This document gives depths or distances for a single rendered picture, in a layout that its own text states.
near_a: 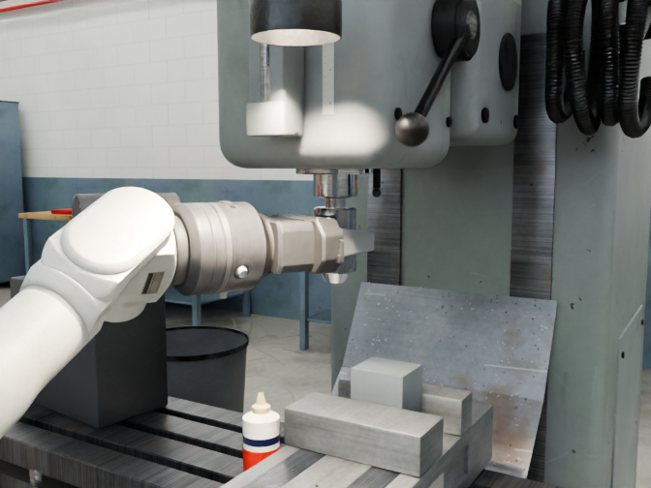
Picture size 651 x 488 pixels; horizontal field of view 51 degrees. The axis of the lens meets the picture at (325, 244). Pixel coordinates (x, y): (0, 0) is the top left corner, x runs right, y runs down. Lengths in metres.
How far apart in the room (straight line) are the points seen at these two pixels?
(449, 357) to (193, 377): 1.64
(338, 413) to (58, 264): 0.31
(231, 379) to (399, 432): 2.03
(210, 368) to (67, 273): 2.06
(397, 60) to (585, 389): 0.61
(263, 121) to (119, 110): 6.56
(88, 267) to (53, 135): 7.39
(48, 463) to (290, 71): 0.58
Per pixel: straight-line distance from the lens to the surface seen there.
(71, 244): 0.56
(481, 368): 1.04
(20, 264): 8.20
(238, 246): 0.63
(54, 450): 0.95
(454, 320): 1.07
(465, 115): 0.79
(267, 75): 0.63
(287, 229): 0.66
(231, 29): 0.71
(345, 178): 0.72
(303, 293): 4.88
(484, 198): 1.06
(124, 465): 0.89
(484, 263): 1.07
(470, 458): 0.80
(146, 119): 6.90
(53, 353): 0.54
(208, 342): 3.00
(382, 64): 0.63
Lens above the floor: 1.31
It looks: 6 degrees down
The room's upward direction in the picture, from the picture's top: straight up
